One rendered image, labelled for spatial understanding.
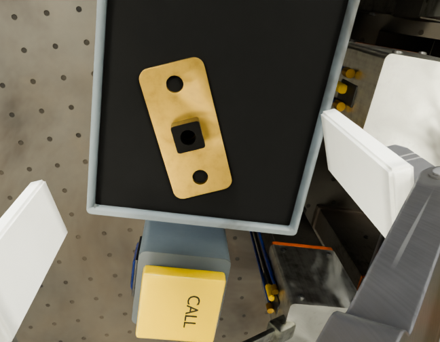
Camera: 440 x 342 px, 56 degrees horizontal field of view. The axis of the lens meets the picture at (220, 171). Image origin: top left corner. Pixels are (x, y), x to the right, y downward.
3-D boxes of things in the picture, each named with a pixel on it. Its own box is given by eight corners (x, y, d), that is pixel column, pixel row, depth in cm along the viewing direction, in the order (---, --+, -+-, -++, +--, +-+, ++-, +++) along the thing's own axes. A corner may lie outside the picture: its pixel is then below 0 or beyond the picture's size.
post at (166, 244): (202, 151, 74) (220, 334, 34) (159, 146, 73) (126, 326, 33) (208, 110, 72) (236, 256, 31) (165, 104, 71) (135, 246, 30)
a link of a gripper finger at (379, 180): (390, 170, 12) (415, 164, 12) (319, 111, 19) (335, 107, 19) (396, 253, 13) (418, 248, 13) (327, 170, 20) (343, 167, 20)
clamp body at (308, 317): (284, 209, 81) (352, 358, 47) (224, 202, 79) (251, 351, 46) (292, 175, 78) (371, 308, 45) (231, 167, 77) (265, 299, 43)
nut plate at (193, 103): (233, 184, 27) (235, 193, 25) (176, 198, 27) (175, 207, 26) (202, 54, 23) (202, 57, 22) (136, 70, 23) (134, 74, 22)
